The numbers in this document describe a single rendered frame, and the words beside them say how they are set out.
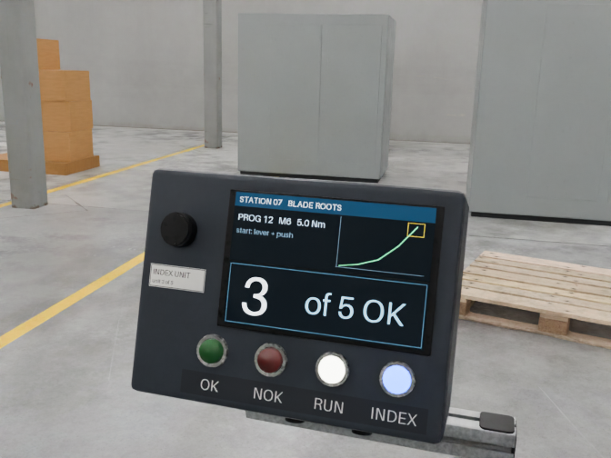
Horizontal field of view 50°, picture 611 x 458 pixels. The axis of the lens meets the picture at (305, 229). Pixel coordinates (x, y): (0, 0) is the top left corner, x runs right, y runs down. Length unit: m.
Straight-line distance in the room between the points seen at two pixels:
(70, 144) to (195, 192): 7.96
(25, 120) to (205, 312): 5.94
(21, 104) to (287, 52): 3.18
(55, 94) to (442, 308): 8.11
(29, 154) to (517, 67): 4.46
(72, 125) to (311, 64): 2.99
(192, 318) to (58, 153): 8.05
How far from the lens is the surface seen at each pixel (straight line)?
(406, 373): 0.50
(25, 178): 6.54
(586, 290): 4.09
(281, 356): 0.52
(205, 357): 0.54
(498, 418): 0.60
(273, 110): 8.11
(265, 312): 0.52
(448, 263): 0.50
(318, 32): 7.98
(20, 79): 6.44
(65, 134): 8.49
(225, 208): 0.54
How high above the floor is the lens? 1.34
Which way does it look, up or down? 14 degrees down
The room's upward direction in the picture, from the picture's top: 2 degrees clockwise
